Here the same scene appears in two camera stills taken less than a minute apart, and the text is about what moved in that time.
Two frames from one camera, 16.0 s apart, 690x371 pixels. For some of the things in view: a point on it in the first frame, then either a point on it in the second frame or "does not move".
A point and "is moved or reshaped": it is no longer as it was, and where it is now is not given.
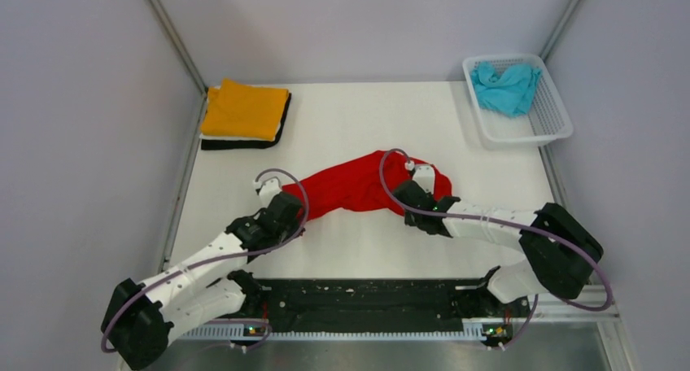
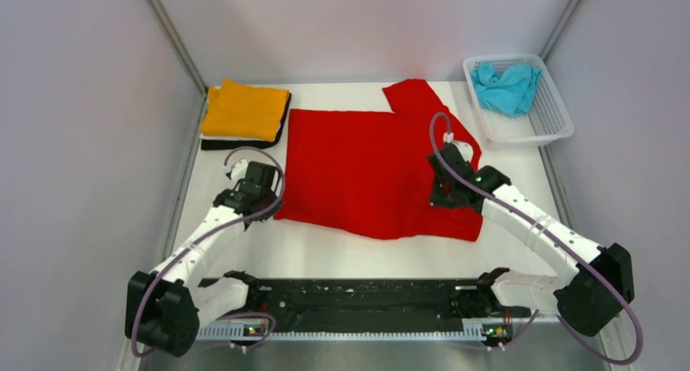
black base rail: (377, 305) does not move
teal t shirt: (509, 89) does not move
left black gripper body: (287, 230) -> (271, 198)
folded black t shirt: (250, 144) does not move
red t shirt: (357, 185) is moved or reshaped
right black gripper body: (410, 220) -> (441, 194)
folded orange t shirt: (243, 111) does not move
